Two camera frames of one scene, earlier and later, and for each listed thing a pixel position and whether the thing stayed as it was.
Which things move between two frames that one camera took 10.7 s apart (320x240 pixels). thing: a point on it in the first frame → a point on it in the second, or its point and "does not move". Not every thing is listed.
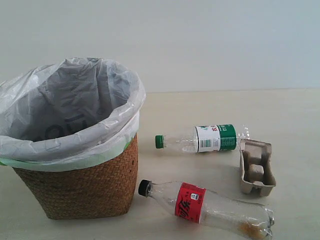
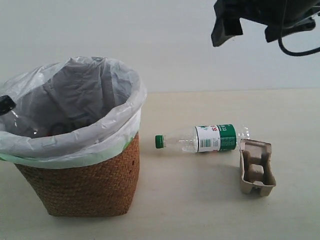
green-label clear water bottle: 206,138 does not move
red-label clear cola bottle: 199,205 → 34,116
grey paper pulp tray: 256,171 does not move
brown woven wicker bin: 106,188 does not move
